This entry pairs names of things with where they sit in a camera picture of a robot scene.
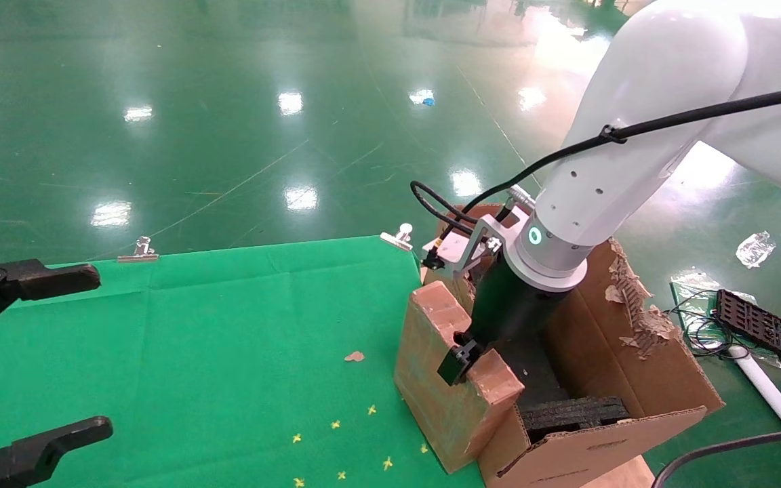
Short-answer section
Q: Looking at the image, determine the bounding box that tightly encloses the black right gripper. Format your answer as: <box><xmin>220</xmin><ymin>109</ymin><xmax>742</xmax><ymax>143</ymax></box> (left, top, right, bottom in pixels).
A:
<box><xmin>437</xmin><ymin>256</ymin><xmax>572</xmax><ymax>388</ymax></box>

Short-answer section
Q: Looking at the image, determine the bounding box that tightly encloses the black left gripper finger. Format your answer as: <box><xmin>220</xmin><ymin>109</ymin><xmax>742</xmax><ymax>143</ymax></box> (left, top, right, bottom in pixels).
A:
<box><xmin>0</xmin><ymin>415</ymin><xmax>115</xmax><ymax>488</ymax></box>
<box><xmin>0</xmin><ymin>256</ymin><xmax>102</xmax><ymax>348</ymax></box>

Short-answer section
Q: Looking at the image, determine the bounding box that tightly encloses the narrow brown box with hole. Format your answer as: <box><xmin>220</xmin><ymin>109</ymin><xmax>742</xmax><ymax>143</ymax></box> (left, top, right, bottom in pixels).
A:
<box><xmin>394</xmin><ymin>280</ymin><xmax>525</xmax><ymax>474</ymax></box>

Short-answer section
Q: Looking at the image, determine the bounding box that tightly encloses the large torn cardboard carton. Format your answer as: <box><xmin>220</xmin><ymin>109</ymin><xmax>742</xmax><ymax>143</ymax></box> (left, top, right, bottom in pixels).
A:
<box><xmin>424</xmin><ymin>202</ymin><xmax>725</xmax><ymax>488</ymax></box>

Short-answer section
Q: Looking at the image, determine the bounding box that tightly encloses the silver binder clip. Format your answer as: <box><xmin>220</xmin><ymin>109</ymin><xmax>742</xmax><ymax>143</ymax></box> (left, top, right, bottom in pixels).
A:
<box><xmin>117</xmin><ymin>235</ymin><xmax>160</xmax><ymax>264</ymax></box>
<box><xmin>380</xmin><ymin>222</ymin><xmax>414</xmax><ymax>252</ymax></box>

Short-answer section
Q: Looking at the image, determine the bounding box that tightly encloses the large green table cloth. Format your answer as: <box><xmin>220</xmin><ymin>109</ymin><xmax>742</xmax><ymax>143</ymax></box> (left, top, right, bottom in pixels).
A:
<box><xmin>0</xmin><ymin>234</ymin><xmax>486</xmax><ymax>488</ymax></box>

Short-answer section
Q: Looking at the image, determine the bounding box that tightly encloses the clear plastic bag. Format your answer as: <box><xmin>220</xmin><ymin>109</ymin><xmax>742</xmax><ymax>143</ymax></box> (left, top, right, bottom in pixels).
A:
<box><xmin>668</xmin><ymin>271</ymin><xmax>781</xmax><ymax>370</ymax></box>

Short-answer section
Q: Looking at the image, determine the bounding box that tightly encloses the black grid tray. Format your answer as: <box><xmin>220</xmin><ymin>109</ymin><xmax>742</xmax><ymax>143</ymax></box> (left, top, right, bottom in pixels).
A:
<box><xmin>714</xmin><ymin>289</ymin><xmax>781</xmax><ymax>369</ymax></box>

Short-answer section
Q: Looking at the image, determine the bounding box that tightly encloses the crumpled clear plastic wrapper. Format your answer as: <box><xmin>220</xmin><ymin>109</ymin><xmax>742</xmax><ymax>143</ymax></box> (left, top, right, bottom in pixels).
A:
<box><xmin>735</xmin><ymin>230</ymin><xmax>776</xmax><ymax>269</ymax></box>

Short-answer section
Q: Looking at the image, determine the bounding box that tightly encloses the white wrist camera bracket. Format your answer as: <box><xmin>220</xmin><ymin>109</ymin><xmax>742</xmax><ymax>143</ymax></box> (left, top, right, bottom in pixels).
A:
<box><xmin>422</xmin><ymin>213</ymin><xmax>523</xmax><ymax>280</ymax></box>

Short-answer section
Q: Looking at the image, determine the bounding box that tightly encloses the thin black wire bundle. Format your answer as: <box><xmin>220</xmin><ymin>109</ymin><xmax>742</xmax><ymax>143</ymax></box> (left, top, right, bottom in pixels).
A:
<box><xmin>665</xmin><ymin>288</ymin><xmax>747</xmax><ymax>359</ymax></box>

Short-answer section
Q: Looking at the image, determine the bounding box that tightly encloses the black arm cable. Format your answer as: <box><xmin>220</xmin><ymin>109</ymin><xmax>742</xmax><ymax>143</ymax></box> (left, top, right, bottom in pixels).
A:
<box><xmin>409</xmin><ymin>83</ymin><xmax>781</xmax><ymax>272</ymax></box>

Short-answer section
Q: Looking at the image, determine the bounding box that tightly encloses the grey curved cable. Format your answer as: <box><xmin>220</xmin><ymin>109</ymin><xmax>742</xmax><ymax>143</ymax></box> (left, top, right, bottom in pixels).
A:
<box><xmin>649</xmin><ymin>424</ymin><xmax>781</xmax><ymax>488</ymax></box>

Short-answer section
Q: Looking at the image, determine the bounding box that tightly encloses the white pipe frame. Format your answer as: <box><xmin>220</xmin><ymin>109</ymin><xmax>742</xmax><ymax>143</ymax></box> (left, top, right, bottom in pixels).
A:
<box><xmin>729</xmin><ymin>344</ymin><xmax>781</xmax><ymax>475</ymax></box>

